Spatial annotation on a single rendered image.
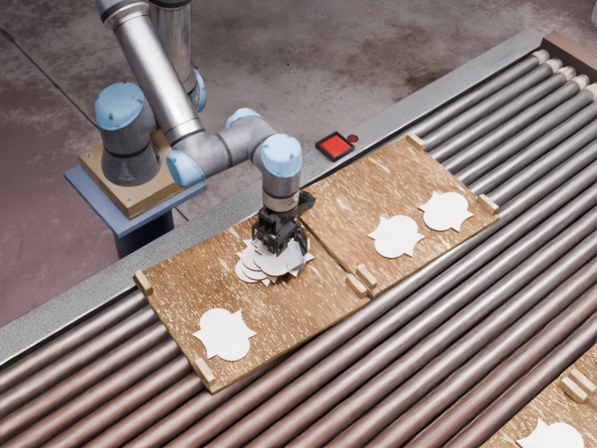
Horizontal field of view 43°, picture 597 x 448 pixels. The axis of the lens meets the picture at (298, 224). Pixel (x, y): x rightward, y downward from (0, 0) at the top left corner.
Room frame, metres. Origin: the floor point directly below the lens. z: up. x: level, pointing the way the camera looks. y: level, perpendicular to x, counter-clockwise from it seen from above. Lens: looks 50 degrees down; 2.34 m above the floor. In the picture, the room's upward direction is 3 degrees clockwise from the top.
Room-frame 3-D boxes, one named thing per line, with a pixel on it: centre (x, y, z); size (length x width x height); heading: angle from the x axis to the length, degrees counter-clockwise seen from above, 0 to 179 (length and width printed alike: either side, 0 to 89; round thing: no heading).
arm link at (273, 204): (1.04, 0.04, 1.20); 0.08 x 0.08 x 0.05
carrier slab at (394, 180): (1.25, -0.23, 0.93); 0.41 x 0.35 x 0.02; 129
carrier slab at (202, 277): (0.99, 0.10, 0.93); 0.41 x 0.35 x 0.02; 128
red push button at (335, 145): (1.47, -0.09, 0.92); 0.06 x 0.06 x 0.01; 42
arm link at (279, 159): (1.04, 0.04, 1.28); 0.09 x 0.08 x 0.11; 37
